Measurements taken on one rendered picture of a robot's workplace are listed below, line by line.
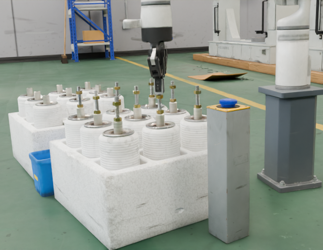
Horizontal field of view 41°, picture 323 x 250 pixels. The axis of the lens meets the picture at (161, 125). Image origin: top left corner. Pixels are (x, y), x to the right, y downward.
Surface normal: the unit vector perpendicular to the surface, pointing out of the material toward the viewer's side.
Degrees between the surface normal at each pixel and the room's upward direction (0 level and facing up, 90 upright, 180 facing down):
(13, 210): 0
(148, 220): 90
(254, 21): 90
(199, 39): 90
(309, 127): 90
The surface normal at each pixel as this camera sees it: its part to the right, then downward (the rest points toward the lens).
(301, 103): 0.27, 0.21
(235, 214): 0.53, 0.17
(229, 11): 0.24, -0.16
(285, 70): -0.62, 0.20
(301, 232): -0.04, -0.97
